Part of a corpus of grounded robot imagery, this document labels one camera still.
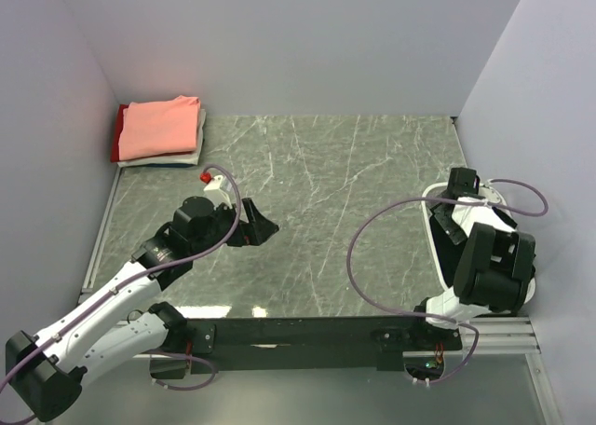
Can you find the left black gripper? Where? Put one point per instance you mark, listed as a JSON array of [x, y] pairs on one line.
[[262, 229]]

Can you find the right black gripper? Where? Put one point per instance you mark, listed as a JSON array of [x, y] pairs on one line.
[[453, 230]]

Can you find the black t shirt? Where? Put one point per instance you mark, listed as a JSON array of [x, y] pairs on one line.
[[449, 241]]

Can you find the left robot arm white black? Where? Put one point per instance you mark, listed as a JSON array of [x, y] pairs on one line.
[[49, 369]]

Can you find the white perforated plastic basket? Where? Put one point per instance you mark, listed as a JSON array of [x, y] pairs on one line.
[[435, 238]]

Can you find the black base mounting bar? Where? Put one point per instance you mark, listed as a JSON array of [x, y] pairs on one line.
[[308, 343]]

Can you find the pink folded t shirt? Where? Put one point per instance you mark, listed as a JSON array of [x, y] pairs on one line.
[[158, 128]]

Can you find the red folded t shirt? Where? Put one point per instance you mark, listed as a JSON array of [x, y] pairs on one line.
[[118, 127]]

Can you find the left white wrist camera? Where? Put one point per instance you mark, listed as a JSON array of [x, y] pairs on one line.
[[217, 189]]

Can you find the aluminium rail frame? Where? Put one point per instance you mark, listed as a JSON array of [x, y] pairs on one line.
[[300, 273]]

